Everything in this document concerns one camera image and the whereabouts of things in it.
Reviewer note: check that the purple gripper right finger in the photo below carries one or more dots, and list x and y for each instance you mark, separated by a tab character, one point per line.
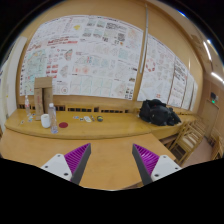
151	166

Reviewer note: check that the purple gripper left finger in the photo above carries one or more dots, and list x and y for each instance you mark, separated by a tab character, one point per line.
70	166

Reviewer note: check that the clear plastic water bottle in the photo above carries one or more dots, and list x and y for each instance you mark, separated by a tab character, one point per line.
53	120

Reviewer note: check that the dark red round coaster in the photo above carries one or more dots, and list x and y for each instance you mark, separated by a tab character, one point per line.
63	125

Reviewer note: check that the white small packet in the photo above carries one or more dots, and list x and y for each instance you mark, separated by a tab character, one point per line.
87	119

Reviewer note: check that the wooden chair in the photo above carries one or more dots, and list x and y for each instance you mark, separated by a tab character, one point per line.
190	136

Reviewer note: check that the white cup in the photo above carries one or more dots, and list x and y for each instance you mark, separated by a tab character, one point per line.
45	120

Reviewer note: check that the black backpack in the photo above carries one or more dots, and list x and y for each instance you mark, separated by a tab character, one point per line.
157	113

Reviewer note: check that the small clear bottle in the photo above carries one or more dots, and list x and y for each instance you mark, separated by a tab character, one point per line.
27	106

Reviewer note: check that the brown cardboard box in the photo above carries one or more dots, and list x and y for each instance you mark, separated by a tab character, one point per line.
43	95

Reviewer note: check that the far right wall poster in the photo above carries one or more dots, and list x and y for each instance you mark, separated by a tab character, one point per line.
178	84

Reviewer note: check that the large left wall poster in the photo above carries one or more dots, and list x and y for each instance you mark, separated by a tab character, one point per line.
84	55

